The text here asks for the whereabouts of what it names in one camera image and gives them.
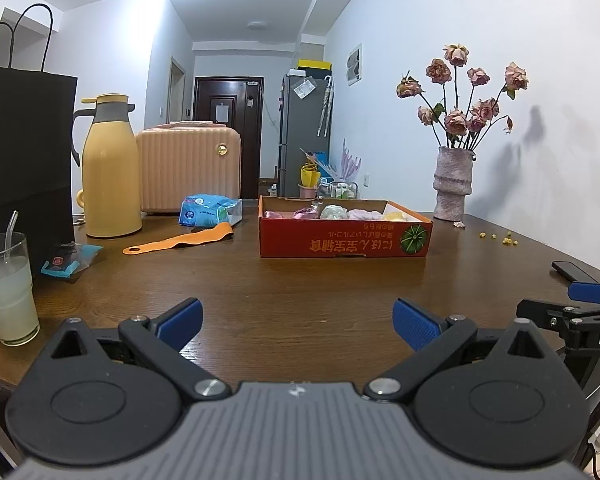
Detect black phone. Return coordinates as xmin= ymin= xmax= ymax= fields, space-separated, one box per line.
xmin=551 ymin=259 xmax=600 ymax=284

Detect white wall panel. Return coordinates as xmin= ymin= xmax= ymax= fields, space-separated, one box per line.
xmin=346 ymin=42 xmax=364 ymax=84

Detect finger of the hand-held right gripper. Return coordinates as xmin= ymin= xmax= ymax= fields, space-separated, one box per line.
xmin=515 ymin=298 xmax=583 ymax=332
xmin=568 ymin=281 xmax=600 ymax=306

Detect pink ribbed suitcase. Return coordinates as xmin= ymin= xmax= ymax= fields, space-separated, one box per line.
xmin=135 ymin=120 xmax=243 ymax=216

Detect red cardboard box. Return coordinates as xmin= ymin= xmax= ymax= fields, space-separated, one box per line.
xmin=257 ymin=194 xmax=435 ymax=259

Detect small blue packet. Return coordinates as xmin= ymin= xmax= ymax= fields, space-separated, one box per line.
xmin=40 ymin=242 xmax=105 ymax=280

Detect yellow flower crumbs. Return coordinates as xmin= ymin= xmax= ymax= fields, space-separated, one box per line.
xmin=477 ymin=229 xmax=521 ymax=247

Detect pink textured vase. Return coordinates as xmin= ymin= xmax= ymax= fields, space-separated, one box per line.
xmin=432 ymin=146 xmax=476 ymax=222

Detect dark wooden door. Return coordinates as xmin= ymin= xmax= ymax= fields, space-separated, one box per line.
xmin=193 ymin=75 xmax=265 ymax=187

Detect hanging umbrella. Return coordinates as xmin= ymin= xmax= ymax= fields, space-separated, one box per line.
xmin=317 ymin=74 xmax=334 ymax=137

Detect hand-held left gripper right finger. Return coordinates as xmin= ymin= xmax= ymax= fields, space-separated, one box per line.
xmin=364 ymin=297 xmax=563 ymax=403

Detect purple feather decoration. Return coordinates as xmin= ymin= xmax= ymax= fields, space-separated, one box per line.
xmin=340 ymin=138 xmax=364 ymax=182

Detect blue tissue packet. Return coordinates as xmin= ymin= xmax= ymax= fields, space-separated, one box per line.
xmin=178 ymin=193 xmax=243 ymax=229

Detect black paper bag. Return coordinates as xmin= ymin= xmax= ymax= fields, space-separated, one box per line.
xmin=0 ymin=3 xmax=79 ymax=267

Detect grey refrigerator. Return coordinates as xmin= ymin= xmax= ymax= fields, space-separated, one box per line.
xmin=278 ymin=72 xmax=333 ymax=199

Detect dried pink roses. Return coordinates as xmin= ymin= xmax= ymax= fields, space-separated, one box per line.
xmin=396 ymin=43 xmax=530 ymax=151

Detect wire storage rack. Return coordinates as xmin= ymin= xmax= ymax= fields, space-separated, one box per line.
xmin=319 ymin=179 xmax=359 ymax=200

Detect glass of cloudy drink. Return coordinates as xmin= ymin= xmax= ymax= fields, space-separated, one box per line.
xmin=0 ymin=232 xmax=41 ymax=347

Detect yellow thermos jug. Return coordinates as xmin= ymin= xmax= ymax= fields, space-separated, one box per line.
xmin=71 ymin=93 xmax=144 ymax=239

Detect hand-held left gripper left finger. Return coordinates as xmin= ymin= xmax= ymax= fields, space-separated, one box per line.
xmin=35 ymin=297 xmax=232 ymax=402

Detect clear drinking straw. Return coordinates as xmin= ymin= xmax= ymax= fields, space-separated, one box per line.
xmin=2 ymin=209 xmax=20 ymax=262

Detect yellow box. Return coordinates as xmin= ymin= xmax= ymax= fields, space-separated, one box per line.
xmin=297 ymin=58 xmax=333 ymax=76

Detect white side door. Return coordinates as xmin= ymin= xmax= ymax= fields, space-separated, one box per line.
xmin=168 ymin=55 xmax=187 ymax=124

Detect orange strap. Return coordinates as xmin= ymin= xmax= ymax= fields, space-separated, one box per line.
xmin=122 ymin=224 xmax=235 ymax=256

